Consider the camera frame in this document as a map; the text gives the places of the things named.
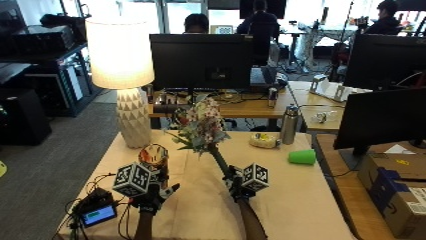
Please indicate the white marker cube glove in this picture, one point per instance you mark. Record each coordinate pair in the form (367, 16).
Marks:
(132, 180)
(255, 177)

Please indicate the stainless steel water bottle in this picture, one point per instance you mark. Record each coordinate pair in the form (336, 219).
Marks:
(291, 125)

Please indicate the wooden desk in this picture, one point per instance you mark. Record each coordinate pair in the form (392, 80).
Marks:
(253, 106)

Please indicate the orange patterned glass vase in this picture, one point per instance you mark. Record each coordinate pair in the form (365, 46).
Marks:
(154, 159)

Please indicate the wooden side table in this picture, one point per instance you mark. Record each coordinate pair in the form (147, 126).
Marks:
(351, 200)

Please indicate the black device with lit screen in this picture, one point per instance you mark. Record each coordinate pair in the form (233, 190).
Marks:
(96, 210)

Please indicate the white metal stand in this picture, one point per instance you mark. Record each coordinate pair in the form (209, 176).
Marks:
(329, 88)

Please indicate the brown cardboard box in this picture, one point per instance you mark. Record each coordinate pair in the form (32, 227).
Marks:
(394, 195)

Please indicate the black shelf unit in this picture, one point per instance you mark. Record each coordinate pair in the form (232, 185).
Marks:
(48, 66)

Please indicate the silver drink can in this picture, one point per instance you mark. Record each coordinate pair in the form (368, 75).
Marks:
(272, 97)

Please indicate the person's left hand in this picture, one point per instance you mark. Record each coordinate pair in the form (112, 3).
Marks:
(150, 200)

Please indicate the white table lamp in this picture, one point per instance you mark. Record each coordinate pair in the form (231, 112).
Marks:
(122, 66)

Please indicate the pale yellow tape roll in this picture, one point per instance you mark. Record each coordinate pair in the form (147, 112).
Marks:
(264, 140)

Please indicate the white marker cube right glove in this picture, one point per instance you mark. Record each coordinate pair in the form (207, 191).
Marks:
(255, 177)

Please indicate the beige tablecloth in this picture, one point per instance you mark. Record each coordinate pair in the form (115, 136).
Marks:
(284, 200)

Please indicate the artificial flower bouquet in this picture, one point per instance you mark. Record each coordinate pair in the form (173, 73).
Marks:
(203, 126)

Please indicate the clear plastic wrapper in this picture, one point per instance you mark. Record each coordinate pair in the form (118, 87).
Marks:
(323, 116)

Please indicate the green plastic cup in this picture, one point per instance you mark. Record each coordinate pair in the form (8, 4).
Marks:
(303, 157)

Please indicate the person's right hand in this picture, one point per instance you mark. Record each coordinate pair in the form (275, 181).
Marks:
(237, 190)

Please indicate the black cabinet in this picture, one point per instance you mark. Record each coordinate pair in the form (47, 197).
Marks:
(22, 116)

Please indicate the white marker cube left glove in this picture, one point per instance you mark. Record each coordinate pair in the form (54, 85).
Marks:
(132, 180)

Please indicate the black computer monitor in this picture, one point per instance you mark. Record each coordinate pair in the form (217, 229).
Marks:
(201, 61)
(384, 61)
(381, 116)

